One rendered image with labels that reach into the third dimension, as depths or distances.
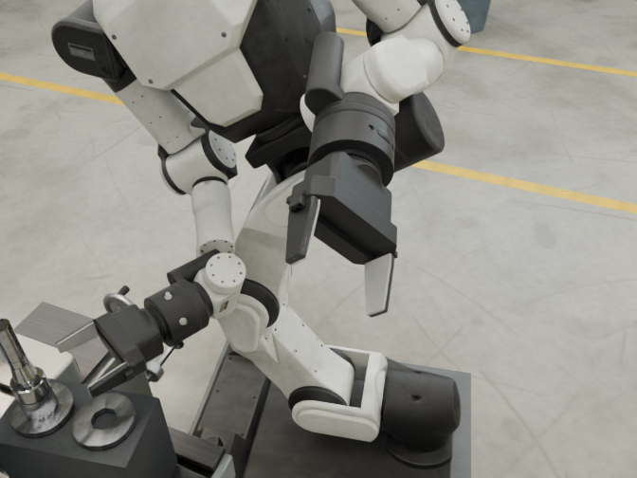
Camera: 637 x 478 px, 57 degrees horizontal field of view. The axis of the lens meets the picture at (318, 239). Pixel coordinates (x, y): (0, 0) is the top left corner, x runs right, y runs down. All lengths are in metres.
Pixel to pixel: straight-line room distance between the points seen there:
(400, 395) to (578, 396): 1.21
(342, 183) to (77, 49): 0.65
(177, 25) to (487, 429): 1.82
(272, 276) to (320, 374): 0.32
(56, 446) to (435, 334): 1.83
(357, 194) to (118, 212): 2.77
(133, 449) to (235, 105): 0.52
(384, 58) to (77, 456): 0.68
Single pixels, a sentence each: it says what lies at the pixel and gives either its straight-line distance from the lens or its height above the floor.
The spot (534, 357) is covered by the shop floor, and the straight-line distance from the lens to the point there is 2.57.
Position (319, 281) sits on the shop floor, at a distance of 2.71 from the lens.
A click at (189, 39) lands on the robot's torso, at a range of 0.87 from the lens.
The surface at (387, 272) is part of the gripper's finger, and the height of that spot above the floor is 1.50.
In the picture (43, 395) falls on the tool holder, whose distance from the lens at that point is 0.95.
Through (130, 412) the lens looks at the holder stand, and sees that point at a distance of 0.95.
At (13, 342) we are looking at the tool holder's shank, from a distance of 0.88.
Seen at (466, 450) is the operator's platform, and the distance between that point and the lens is 1.77.
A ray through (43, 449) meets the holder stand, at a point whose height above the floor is 1.11.
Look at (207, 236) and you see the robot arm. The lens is 1.04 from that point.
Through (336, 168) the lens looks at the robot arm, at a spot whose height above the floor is 1.58.
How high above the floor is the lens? 1.88
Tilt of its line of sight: 40 degrees down
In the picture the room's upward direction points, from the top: straight up
